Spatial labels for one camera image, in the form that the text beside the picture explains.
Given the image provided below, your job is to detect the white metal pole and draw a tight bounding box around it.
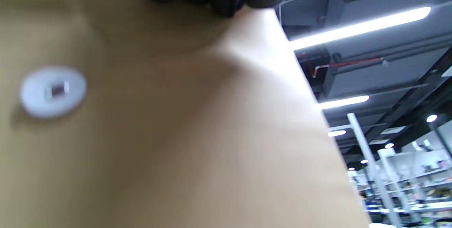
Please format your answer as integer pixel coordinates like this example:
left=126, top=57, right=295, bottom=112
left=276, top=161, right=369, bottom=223
left=347, top=113, right=403, bottom=228

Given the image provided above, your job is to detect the red ceiling pipe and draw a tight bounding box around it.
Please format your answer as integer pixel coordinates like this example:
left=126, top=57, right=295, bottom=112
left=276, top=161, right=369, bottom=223
left=312, top=57, right=384, bottom=78

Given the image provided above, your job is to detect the white storage shelving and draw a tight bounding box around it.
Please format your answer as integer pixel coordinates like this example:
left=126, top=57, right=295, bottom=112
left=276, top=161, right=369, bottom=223
left=348, top=148, right=452, bottom=228

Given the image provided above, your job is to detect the brown paper document pouch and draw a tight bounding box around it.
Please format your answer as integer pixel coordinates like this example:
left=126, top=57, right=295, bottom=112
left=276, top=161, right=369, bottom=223
left=0, top=0, right=371, bottom=228

